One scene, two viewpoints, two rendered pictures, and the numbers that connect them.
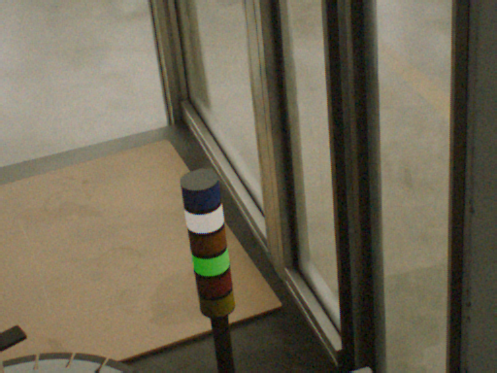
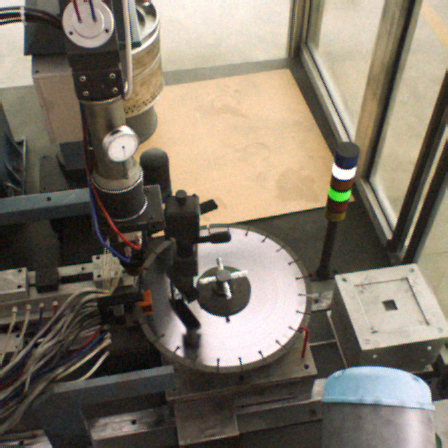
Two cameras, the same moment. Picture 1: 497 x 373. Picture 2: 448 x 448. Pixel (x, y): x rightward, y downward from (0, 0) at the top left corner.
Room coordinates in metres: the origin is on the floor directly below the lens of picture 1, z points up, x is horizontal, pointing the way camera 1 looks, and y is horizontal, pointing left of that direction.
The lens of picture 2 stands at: (0.06, 0.22, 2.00)
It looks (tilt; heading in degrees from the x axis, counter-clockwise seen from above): 50 degrees down; 5
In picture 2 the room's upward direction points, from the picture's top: straight up
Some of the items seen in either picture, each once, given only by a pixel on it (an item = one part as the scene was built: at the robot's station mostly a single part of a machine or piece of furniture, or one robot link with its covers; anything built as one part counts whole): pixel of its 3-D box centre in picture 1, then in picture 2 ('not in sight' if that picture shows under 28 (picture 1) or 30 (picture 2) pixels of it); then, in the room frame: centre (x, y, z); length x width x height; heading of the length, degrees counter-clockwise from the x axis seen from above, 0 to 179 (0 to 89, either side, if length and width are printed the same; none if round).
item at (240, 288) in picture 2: not in sight; (223, 287); (0.77, 0.28, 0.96); 0.11 x 0.11 x 0.03
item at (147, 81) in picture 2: not in sight; (109, 76); (1.46, 0.65, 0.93); 0.31 x 0.31 x 0.36
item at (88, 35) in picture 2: not in sight; (97, 39); (0.86, 0.48, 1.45); 0.35 x 0.07 x 0.28; 15
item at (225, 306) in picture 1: (215, 297); (335, 209); (0.97, 0.06, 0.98); 0.05 x 0.04 x 0.03; 15
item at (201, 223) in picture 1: (204, 213); (344, 167); (0.97, 0.06, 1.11); 0.05 x 0.04 x 0.03; 15
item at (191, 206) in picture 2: not in sight; (183, 234); (0.72, 0.34, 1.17); 0.06 x 0.05 x 0.20; 96
